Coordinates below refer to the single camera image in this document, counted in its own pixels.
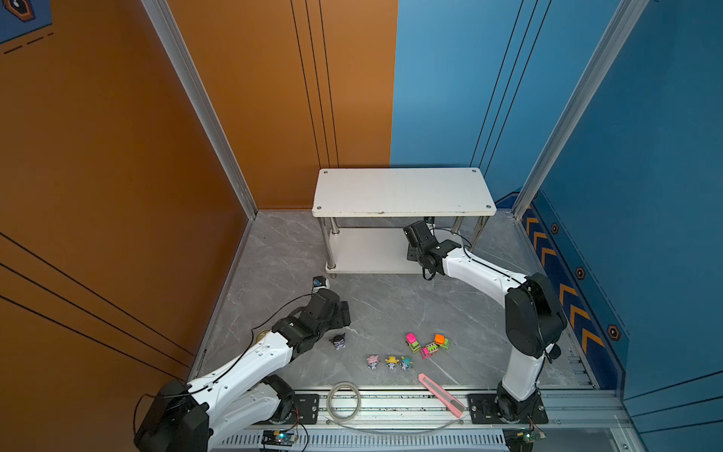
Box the black purple figurine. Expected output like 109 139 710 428
329 333 346 350

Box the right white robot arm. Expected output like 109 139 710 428
403 220 568 424

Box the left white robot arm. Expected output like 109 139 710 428
133 288 351 451

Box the pink small figurine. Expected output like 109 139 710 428
367 355 380 370

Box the white two-tier shelf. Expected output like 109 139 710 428
313 168 496 277

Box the yellow small figurine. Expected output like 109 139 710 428
385 356 400 370

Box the pink green toy truck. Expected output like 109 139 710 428
405 333 421 353

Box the teal small figurine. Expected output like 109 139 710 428
400 356 413 370

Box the pink toy car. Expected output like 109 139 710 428
420 343 440 360

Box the clear coiled tube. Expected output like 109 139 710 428
319 382 465 436

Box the orange green toy car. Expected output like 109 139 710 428
434 333 450 350

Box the left green circuit board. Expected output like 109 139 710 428
261 431 299 450

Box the green circuit board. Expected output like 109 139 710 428
503 431 547 452
261 431 299 450

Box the pink utility knife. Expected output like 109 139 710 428
417 373 465 418

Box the black round cap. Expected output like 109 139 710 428
545 344 561 363

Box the right green circuit board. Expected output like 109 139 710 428
503 431 547 452

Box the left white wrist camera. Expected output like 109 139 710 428
312 276 329 293

